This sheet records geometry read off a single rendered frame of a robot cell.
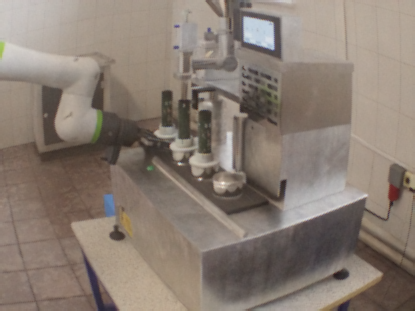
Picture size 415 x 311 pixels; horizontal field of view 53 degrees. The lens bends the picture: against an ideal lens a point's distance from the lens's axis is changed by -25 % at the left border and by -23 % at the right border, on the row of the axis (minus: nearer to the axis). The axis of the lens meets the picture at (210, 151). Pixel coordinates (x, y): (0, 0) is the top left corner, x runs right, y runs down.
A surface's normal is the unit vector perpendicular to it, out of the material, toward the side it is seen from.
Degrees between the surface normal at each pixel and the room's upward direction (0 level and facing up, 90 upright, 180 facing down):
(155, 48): 90
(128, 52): 90
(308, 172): 90
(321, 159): 90
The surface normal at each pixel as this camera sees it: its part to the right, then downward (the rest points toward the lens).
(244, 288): 0.47, 0.32
